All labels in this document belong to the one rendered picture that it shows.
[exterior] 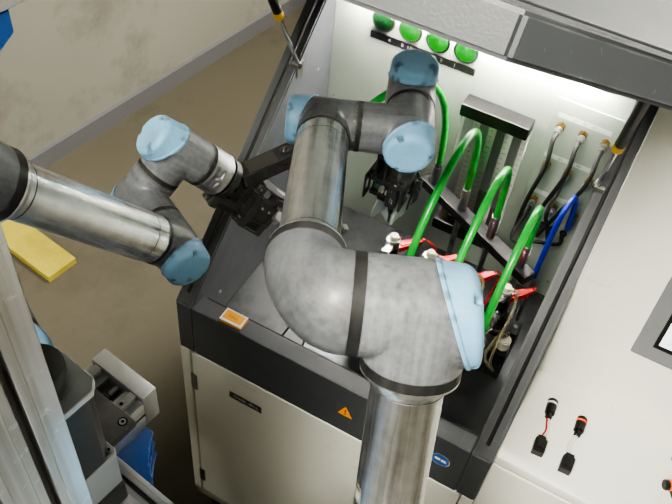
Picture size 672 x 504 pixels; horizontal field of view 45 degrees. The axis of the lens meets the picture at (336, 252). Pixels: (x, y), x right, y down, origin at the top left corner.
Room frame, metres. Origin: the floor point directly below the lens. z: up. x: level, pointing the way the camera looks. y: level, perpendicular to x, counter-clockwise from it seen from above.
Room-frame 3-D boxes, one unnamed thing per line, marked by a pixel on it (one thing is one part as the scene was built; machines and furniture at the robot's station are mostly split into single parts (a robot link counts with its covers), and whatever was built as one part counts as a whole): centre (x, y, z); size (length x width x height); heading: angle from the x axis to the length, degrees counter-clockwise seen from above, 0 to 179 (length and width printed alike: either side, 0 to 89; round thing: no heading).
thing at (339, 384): (0.88, -0.02, 0.87); 0.62 x 0.04 x 0.16; 67
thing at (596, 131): (1.25, -0.44, 1.20); 0.13 x 0.03 x 0.31; 67
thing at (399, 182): (1.03, -0.08, 1.36); 0.09 x 0.08 x 0.12; 157
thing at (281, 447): (0.87, -0.01, 0.44); 0.65 x 0.02 x 0.68; 67
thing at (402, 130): (0.94, -0.07, 1.51); 0.11 x 0.11 x 0.08; 1
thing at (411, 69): (1.04, -0.08, 1.52); 0.09 x 0.08 x 0.11; 1
